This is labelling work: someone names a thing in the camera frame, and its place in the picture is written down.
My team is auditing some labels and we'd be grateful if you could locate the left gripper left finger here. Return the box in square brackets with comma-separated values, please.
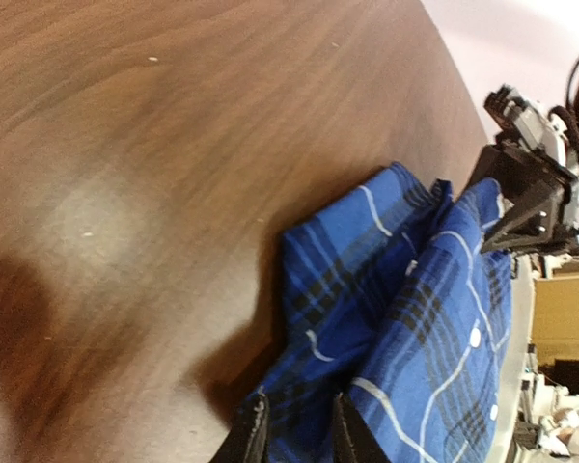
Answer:
[211, 393, 269, 463]

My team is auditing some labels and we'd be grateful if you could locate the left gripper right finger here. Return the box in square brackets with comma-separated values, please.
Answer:
[332, 395, 390, 463]

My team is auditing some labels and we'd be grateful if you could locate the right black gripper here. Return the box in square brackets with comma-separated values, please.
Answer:
[468, 142, 579, 255]

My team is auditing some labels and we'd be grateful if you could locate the blue plaid long sleeve shirt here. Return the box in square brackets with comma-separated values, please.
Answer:
[259, 163, 512, 462]

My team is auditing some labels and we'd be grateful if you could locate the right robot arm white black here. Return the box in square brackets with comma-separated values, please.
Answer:
[469, 58, 579, 258]

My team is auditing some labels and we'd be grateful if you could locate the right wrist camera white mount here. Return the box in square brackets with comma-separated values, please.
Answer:
[483, 84, 568, 167]

